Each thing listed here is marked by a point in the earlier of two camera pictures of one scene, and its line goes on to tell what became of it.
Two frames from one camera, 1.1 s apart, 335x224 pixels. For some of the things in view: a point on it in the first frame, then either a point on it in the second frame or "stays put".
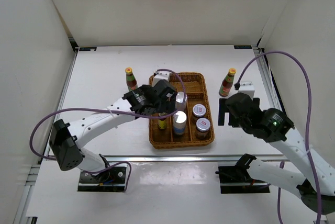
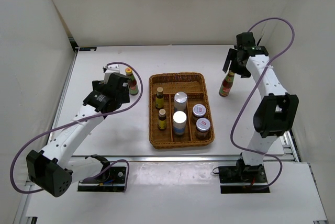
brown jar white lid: (203, 126) stays put
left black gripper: (168, 106) -> (98, 85)
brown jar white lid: (199, 111) stays put
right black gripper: (222, 109) -> (231, 56)
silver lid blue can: (179, 118) stays put
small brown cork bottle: (162, 122) stays put
